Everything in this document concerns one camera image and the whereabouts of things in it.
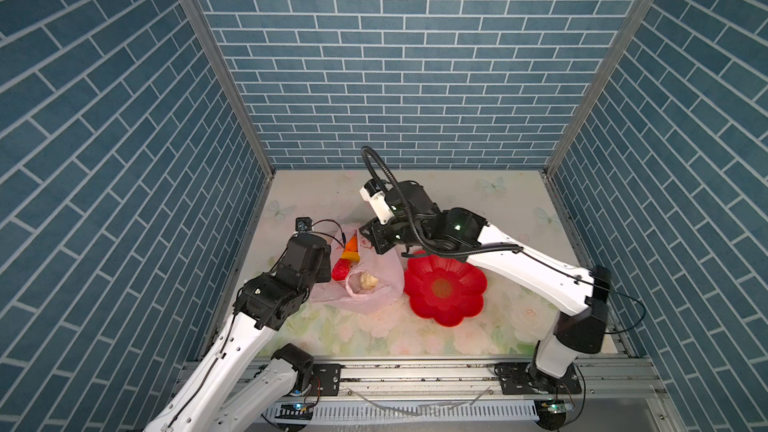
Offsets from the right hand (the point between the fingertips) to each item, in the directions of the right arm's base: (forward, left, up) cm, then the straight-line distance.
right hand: (354, 227), depth 67 cm
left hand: (-2, +10, -10) cm, 14 cm away
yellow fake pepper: (+9, +6, -25) cm, 28 cm away
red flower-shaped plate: (+1, -24, -32) cm, 40 cm away
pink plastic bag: (-11, +1, -12) cm, 16 cm away
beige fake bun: (-2, -1, -25) cm, 25 cm away
